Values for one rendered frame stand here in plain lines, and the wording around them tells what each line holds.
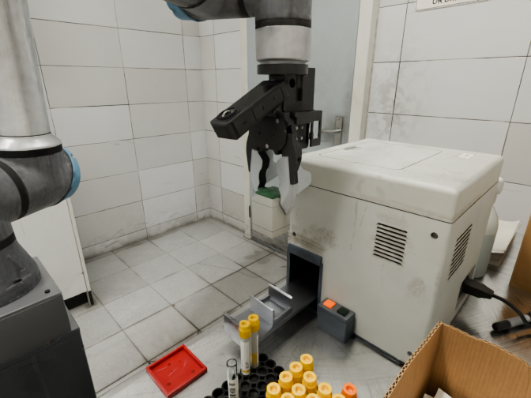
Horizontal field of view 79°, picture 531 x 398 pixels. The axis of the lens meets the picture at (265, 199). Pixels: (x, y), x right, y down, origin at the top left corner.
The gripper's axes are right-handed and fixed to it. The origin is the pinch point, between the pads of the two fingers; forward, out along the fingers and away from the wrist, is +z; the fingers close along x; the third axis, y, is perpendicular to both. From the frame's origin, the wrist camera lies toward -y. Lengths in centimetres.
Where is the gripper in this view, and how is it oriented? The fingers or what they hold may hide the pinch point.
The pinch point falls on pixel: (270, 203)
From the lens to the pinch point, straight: 49.9
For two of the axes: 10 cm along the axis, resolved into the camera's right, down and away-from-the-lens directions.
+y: 7.2, -2.4, 6.5
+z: 0.0, 9.4, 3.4
